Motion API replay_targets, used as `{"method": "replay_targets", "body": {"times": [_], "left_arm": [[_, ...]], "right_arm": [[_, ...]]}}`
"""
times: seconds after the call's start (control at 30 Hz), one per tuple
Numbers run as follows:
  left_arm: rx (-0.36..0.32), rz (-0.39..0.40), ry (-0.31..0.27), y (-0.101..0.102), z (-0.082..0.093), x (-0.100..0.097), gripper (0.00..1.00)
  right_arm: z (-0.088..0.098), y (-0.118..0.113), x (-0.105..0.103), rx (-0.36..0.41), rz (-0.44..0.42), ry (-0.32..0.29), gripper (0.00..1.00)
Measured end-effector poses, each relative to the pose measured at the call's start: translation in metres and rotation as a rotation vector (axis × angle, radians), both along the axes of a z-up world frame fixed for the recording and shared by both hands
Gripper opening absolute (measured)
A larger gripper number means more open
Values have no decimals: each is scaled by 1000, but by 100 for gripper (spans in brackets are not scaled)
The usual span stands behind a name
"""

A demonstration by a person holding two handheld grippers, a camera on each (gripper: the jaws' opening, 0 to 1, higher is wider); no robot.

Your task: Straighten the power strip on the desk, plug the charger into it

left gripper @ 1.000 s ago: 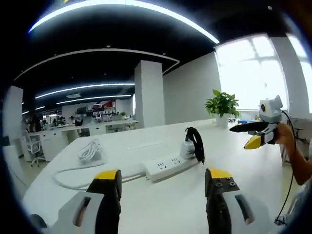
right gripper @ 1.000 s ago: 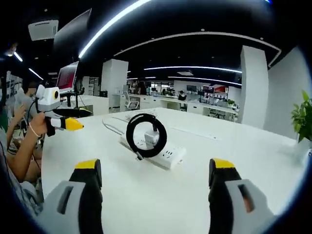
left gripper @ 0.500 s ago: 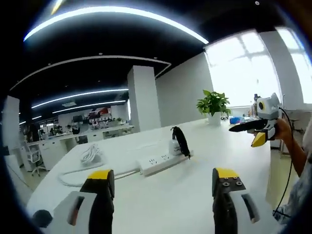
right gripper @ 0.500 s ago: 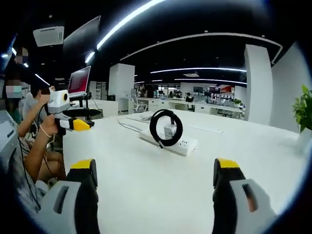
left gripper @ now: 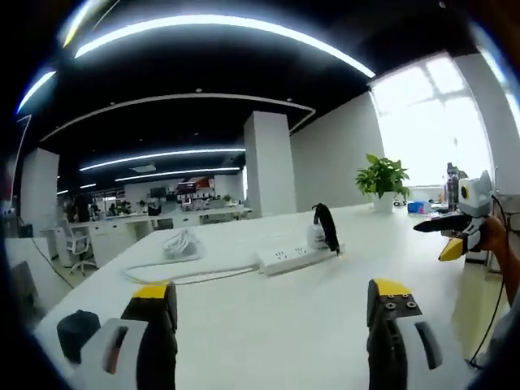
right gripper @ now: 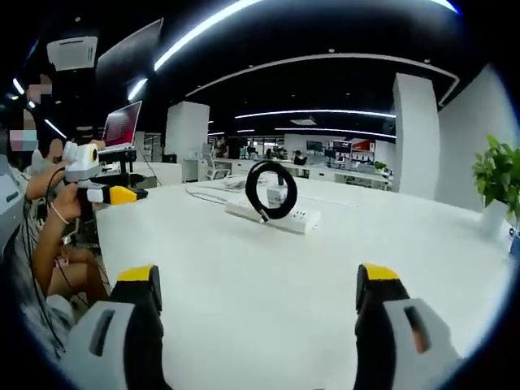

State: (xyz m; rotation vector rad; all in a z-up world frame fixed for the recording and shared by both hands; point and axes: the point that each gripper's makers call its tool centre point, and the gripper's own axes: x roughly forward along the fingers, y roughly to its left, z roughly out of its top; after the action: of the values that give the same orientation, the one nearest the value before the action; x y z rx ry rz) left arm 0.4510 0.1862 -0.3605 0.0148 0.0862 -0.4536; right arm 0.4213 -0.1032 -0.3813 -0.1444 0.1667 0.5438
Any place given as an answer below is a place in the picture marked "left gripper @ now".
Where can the dark bottle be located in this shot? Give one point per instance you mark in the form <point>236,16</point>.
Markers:
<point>451,185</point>

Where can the long ceiling light strip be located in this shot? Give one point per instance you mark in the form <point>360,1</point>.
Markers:
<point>223,20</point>

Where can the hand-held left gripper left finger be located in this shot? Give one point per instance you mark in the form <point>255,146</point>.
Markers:
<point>142,353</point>

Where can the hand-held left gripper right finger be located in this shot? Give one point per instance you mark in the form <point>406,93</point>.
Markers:
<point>390,349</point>

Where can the small black device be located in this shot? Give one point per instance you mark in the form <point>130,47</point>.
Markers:
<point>75,333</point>

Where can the white office chair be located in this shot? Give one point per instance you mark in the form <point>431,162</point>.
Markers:
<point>77,243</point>

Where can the person's right hand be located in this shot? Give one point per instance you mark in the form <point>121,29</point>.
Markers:
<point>493,235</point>

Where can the bright window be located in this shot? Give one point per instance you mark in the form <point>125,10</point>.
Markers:
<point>430,122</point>

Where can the blue plastic bag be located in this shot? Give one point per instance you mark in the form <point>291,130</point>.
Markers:
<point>418,207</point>

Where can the white power strip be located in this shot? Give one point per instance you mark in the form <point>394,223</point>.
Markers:
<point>284,260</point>

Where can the green potted plant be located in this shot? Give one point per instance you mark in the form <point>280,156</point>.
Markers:
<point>382,178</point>

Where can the white desk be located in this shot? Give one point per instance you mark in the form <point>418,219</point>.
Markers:
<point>264,317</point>

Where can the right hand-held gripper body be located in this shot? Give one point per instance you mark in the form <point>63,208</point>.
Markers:
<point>473,197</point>

